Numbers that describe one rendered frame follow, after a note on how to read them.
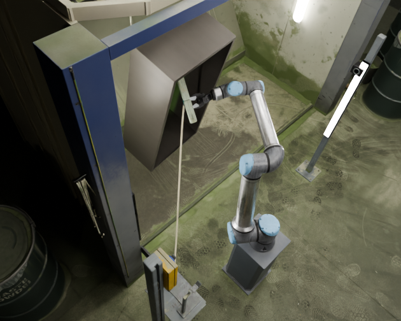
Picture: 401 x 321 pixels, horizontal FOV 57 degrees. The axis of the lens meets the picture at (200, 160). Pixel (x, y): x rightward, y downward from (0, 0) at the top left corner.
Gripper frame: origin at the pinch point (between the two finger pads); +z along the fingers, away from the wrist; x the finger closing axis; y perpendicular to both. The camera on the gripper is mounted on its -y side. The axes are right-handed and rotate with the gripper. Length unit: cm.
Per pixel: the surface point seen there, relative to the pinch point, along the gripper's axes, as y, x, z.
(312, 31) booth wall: 129, 15, -162
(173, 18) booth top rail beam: -98, 42, 5
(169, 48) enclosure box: -13.6, 36.7, 0.3
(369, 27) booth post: 76, 3, -189
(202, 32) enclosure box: -2.1, 40.1, -24.4
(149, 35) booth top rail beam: -102, 39, 16
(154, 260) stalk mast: -107, -43, 44
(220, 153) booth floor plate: 122, -72, -31
